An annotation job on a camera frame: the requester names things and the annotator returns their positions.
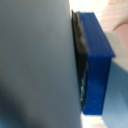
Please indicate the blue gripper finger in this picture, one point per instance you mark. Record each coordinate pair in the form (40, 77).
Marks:
(95, 63)

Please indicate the pink mug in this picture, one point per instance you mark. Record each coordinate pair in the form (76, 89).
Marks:
(122, 38)

